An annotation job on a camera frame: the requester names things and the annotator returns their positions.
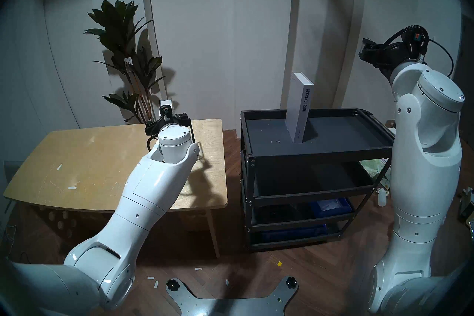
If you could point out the grey metal robot base plate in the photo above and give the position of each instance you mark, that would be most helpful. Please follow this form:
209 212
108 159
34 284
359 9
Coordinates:
222 308

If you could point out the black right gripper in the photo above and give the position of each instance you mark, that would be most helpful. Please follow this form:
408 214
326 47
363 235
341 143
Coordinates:
394 56

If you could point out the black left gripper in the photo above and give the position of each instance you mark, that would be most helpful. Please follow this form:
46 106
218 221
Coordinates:
181 121

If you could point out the tall green potted plant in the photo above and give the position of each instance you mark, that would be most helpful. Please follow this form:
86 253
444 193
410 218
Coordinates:
118 22

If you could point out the white Special Issue book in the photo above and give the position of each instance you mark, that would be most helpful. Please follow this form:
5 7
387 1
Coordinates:
296 111

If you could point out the dark blue flat bin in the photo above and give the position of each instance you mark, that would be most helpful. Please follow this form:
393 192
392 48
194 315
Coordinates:
292 233

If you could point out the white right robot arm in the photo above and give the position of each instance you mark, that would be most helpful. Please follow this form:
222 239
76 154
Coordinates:
426 171

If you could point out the dark door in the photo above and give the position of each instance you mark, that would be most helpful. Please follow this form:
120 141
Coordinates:
467 59

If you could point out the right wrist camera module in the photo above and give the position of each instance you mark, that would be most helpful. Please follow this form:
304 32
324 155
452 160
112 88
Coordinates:
418 41

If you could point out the light wooden table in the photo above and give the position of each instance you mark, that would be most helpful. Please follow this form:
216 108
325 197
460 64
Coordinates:
92 163

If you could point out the dark clutter pile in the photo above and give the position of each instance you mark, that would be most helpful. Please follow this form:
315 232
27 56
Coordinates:
467 204

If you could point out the small white bottle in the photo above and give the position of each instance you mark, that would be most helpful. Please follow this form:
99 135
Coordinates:
382 198

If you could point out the black star knob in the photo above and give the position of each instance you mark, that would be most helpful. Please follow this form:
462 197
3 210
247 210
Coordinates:
291 282
172 285

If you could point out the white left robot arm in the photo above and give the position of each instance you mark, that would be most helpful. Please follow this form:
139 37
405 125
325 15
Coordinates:
148 189

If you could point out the blue plastic bin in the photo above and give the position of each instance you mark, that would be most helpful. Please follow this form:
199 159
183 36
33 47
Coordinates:
329 205

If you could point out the black three-tier utility cart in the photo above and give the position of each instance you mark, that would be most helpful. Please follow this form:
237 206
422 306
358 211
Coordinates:
314 134

